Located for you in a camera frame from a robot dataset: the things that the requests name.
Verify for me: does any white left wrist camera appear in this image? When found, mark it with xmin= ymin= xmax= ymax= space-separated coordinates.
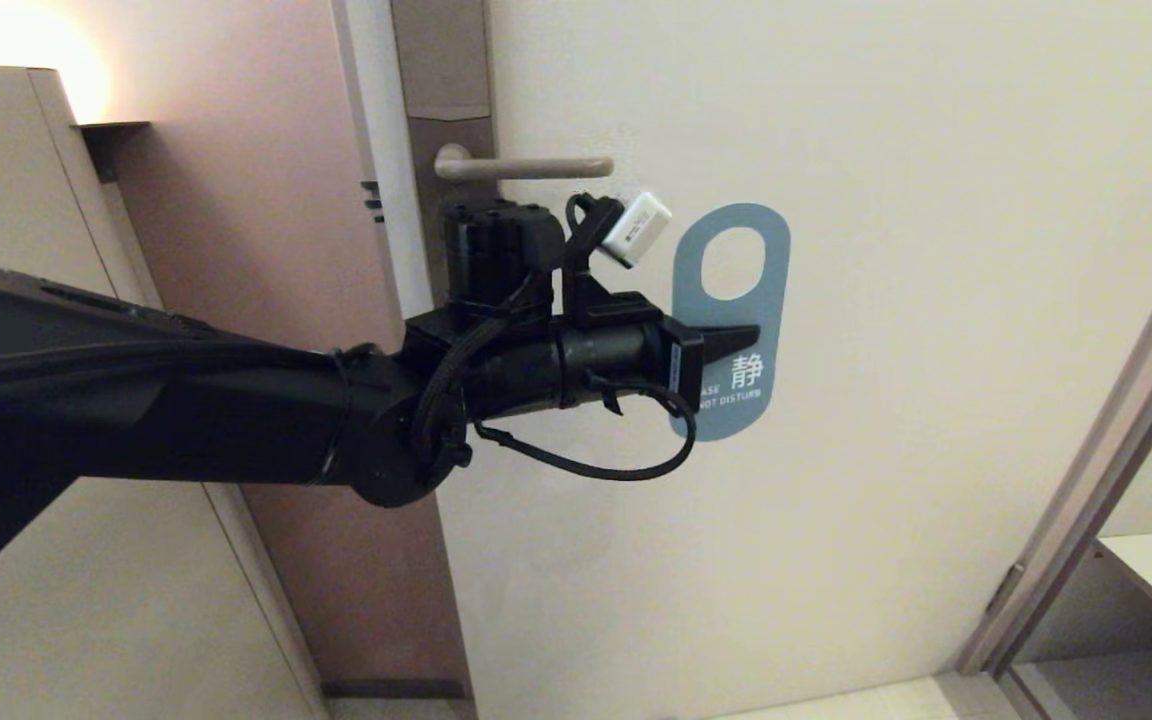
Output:
xmin=601 ymin=192 xmax=674 ymax=269

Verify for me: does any black left camera cable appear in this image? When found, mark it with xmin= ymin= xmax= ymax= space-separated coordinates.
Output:
xmin=474 ymin=372 xmax=699 ymax=483

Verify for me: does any white and blue door hanger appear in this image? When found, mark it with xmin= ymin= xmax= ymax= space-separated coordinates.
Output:
xmin=669 ymin=203 xmax=792 ymax=443

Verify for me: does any brown door lock plate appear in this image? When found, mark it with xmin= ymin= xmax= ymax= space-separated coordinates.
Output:
xmin=391 ymin=0 xmax=497 ymax=301

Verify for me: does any black left camera bracket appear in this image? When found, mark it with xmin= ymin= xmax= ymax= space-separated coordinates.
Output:
xmin=561 ymin=193 xmax=659 ymax=331

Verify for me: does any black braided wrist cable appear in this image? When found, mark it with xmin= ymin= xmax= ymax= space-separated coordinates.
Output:
xmin=411 ymin=315 xmax=509 ymax=471

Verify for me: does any white room door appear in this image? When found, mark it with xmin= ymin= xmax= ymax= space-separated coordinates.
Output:
xmin=336 ymin=0 xmax=1152 ymax=720

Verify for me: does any beige metal door handle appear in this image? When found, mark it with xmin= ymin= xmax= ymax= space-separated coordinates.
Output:
xmin=433 ymin=143 xmax=614 ymax=182

